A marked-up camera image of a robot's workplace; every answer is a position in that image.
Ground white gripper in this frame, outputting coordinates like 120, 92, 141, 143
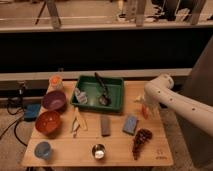
134, 95, 159, 117

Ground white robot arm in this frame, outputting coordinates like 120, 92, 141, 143
135, 74, 213, 136

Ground purple bowl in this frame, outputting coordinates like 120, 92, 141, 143
42, 90, 67, 110

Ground red bowl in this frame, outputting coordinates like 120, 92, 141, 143
35, 111, 61, 135

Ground blue sponge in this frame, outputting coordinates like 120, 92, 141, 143
122, 115, 138, 135

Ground dark grape bunch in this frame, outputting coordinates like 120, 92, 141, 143
132, 129, 153, 160

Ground black ladle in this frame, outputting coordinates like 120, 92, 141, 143
94, 72, 111, 106

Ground green plastic tray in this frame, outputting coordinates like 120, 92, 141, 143
70, 75, 124, 113

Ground grey rectangular block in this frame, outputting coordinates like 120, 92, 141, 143
100, 115, 111, 136

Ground clear plastic packet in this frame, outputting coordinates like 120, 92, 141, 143
74, 88, 88, 104

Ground small metal cup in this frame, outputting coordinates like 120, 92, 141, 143
92, 144, 105, 160

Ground wooden tongs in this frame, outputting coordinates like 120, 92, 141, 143
70, 107, 88, 137

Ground blue box on floor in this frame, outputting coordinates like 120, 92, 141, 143
24, 104, 41, 121

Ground blue cup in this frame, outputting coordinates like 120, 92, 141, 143
34, 141, 52, 160

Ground black cable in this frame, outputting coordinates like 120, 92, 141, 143
0, 82, 31, 147

